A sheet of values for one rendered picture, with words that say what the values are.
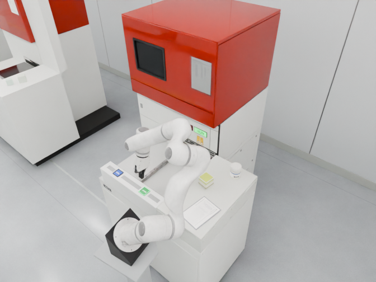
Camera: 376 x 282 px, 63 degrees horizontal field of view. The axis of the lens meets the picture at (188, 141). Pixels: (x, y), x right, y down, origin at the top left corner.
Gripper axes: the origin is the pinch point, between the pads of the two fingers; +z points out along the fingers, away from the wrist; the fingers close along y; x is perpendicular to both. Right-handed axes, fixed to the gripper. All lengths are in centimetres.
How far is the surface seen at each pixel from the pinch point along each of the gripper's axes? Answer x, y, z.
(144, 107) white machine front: -59, -58, -7
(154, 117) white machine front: -47, -59, -2
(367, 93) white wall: 75, -204, -33
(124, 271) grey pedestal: 24, 33, 37
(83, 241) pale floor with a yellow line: -69, 1, 114
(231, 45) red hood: 15, -52, -77
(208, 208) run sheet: 40.8, -17.9, 11.2
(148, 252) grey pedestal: 25.7, 16.2, 33.7
